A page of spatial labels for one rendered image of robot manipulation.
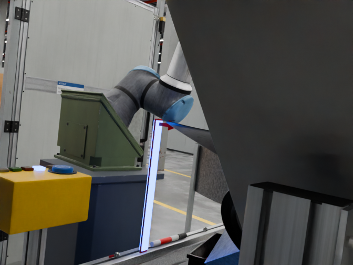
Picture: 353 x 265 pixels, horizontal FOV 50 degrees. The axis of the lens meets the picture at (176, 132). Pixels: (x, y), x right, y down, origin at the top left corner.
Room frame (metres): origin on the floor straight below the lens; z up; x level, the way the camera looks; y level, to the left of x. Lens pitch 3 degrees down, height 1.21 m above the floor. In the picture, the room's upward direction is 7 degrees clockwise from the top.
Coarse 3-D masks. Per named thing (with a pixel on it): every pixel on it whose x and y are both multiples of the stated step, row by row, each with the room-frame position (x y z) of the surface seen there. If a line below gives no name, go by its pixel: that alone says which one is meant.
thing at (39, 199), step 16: (0, 176) 0.63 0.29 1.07; (16, 176) 0.64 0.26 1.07; (32, 176) 0.66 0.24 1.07; (48, 176) 0.67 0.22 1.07; (64, 176) 0.69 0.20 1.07; (80, 176) 0.71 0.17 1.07; (0, 192) 0.63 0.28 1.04; (16, 192) 0.61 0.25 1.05; (32, 192) 0.63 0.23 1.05; (48, 192) 0.65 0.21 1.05; (64, 192) 0.68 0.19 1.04; (80, 192) 0.71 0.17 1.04; (0, 208) 0.62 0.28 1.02; (16, 208) 0.61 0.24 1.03; (32, 208) 0.63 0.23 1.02; (48, 208) 0.66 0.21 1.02; (64, 208) 0.68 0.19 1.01; (80, 208) 0.71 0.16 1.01; (0, 224) 0.62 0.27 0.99; (16, 224) 0.61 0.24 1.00; (32, 224) 0.63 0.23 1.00; (48, 224) 0.66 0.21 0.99; (64, 224) 0.69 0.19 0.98
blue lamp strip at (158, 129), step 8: (160, 128) 0.92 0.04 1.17; (160, 136) 0.92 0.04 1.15; (152, 152) 0.91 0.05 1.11; (152, 160) 0.91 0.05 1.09; (152, 168) 0.91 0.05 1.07; (152, 176) 0.91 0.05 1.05; (152, 184) 0.92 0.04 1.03; (152, 192) 0.92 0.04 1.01; (152, 200) 0.92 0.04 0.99; (144, 224) 0.91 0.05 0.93; (144, 232) 0.91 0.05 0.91; (144, 240) 0.91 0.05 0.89; (144, 248) 0.92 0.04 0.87
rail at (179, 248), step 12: (216, 228) 1.19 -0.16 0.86; (180, 240) 1.04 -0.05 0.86; (192, 240) 1.07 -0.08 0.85; (204, 240) 1.14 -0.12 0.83; (120, 252) 0.90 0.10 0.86; (132, 252) 0.91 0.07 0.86; (144, 252) 0.92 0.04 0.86; (156, 252) 0.95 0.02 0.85; (168, 252) 1.01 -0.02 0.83; (180, 252) 1.03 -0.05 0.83; (84, 264) 0.81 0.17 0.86; (96, 264) 0.83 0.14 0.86; (108, 264) 0.82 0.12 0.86; (120, 264) 0.85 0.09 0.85; (132, 264) 0.90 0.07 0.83; (144, 264) 0.92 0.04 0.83; (156, 264) 0.95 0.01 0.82; (168, 264) 0.99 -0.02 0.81; (180, 264) 1.04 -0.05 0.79
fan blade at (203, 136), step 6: (174, 126) 0.80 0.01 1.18; (180, 126) 0.77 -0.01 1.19; (186, 126) 0.76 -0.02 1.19; (186, 132) 0.83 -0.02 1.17; (192, 132) 0.81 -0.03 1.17; (198, 132) 0.80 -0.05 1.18; (204, 132) 0.78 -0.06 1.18; (192, 138) 0.87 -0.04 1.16; (198, 138) 0.86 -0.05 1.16; (204, 138) 0.84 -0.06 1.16; (210, 138) 0.83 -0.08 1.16; (204, 144) 0.89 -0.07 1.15; (210, 144) 0.88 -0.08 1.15; (210, 150) 0.92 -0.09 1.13
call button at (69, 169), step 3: (57, 165) 0.74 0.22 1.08; (60, 165) 0.74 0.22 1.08; (63, 165) 0.75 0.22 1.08; (66, 165) 0.75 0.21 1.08; (54, 168) 0.72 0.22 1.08; (57, 168) 0.71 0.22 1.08; (60, 168) 0.71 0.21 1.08; (63, 168) 0.71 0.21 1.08; (66, 168) 0.72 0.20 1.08; (69, 168) 0.72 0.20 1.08; (72, 168) 0.73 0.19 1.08; (54, 171) 0.71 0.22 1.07; (57, 171) 0.71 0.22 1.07; (60, 171) 0.71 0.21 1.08; (63, 171) 0.71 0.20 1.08; (66, 171) 0.72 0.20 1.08; (69, 171) 0.72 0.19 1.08; (72, 171) 0.73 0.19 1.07
